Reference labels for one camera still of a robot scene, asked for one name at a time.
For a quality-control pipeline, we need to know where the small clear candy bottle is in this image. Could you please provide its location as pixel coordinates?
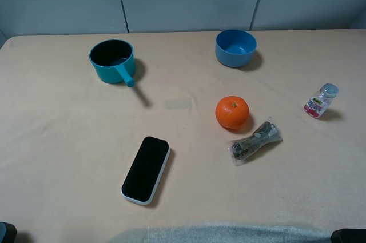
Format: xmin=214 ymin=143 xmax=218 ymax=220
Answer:
xmin=303 ymin=83 xmax=339 ymax=119

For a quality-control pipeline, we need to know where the black object bottom right corner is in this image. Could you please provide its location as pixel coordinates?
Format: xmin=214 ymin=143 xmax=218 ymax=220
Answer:
xmin=331 ymin=229 xmax=366 ymax=243

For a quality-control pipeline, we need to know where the black object corner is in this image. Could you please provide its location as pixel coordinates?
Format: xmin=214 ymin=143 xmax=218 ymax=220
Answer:
xmin=331 ymin=229 xmax=366 ymax=243
xmin=0 ymin=222 xmax=17 ymax=243

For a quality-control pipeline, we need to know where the clear packet of dark snack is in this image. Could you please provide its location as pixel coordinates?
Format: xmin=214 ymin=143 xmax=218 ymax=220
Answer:
xmin=228 ymin=117 xmax=283 ymax=166

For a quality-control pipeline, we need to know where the black object bottom left corner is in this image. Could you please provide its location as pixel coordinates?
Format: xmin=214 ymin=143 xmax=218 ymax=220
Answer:
xmin=0 ymin=222 xmax=17 ymax=243

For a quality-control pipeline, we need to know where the orange mandarin fruit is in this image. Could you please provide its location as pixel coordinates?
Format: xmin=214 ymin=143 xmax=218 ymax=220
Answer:
xmin=215 ymin=96 xmax=250 ymax=130

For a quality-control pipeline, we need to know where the grey cloth at table edge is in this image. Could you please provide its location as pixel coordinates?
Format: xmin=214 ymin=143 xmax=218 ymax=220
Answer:
xmin=109 ymin=224 xmax=331 ymax=242

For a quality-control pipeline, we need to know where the teal saucepan with handle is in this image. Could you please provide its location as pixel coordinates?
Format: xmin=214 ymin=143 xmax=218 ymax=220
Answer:
xmin=89 ymin=39 xmax=136 ymax=87

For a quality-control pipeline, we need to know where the blue plastic bowl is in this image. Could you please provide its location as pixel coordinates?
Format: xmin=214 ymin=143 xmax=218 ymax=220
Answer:
xmin=215 ymin=29 xmax=257 ymax=67

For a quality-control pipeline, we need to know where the black and white eraser block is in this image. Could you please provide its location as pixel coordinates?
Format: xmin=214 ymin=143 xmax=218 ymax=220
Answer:
xmin=121 ymin=136 xmax=170 ymax=205

